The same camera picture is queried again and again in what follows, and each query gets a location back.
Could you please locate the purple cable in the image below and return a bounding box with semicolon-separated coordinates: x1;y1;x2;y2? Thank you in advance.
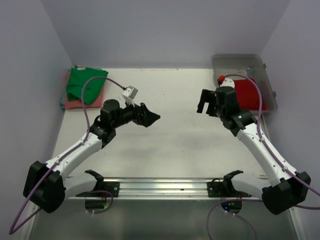
9;76;128;235
206;73;320;240

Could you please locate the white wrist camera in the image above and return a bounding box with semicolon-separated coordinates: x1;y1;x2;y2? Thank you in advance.
217;75;235;89
121;86;138;106

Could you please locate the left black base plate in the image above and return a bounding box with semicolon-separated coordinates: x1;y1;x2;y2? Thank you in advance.
94;181;120;198

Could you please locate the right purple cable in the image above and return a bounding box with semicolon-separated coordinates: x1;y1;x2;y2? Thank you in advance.
206;73;320;240

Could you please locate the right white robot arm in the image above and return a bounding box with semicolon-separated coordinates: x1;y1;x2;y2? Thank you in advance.
197;86;311;215

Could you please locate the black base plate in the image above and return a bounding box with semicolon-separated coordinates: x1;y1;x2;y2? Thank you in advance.
206;178;252;198
94;181;120;198

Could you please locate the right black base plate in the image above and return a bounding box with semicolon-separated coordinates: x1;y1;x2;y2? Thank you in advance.
206;178;252;198

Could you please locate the red folded shirt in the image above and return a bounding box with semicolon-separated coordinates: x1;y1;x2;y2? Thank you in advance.
234;79;260;111

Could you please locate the pink folded shirt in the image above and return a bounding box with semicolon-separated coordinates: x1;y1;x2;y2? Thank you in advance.
65;72;104;110

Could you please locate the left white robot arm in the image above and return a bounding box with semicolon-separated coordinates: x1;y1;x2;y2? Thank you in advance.
23;99;161;213

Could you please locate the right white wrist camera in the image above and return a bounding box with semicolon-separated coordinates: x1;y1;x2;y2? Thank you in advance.
217;75;235;89

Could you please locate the aluminium mounting rail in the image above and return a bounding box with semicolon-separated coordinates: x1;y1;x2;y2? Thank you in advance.
64;173;258;200

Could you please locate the clear plastic bin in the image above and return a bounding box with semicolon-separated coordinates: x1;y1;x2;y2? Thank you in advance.
211;54;278;113

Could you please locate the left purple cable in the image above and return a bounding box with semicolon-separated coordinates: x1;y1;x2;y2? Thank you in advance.
9;76;128;235

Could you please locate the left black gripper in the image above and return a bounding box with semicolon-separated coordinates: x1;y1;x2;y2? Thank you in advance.
111;97;159;129

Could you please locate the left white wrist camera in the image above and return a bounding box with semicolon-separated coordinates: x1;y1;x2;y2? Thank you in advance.
121;86;138;106

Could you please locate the green polo shirt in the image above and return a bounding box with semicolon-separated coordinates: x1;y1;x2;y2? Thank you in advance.
66;67;109;105

